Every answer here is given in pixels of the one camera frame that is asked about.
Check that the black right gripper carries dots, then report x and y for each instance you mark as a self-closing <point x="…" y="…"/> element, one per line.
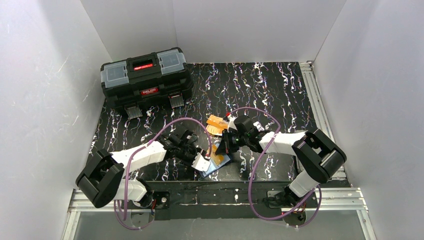
<point x="228" y="141"/>

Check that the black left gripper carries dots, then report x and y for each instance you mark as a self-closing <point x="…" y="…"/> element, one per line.
<point x="192" y="154"/>

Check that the orange credit card stack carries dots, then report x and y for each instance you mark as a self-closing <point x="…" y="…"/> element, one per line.
<point x="216" y="125"/>

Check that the single orange credit card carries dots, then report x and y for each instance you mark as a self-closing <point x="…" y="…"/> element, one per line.
<point x="217" y="159"/>

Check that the navy blue card holder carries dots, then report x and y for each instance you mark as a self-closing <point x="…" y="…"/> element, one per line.
<point x="213" y="168"/>

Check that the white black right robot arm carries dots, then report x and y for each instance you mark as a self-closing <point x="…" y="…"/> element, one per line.
<point x="320" y="157"/>

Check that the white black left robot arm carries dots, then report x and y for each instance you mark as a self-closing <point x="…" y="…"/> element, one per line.
<point x="105" y="177"/>

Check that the black red toolbox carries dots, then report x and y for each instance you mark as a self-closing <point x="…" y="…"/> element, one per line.
<point x="144" y="81"/>

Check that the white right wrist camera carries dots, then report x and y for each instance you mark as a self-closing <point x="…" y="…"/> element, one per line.
<point x="229" y="119"/>

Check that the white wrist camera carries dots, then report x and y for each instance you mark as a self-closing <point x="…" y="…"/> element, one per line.
<point x="200" y="163"/>
<point x="229" y="119"/>

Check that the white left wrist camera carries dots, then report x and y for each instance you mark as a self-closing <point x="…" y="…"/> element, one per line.
<point x="200" y="163"/>

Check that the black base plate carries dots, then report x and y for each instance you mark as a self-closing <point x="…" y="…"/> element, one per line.
<point x="215" y="199"/>

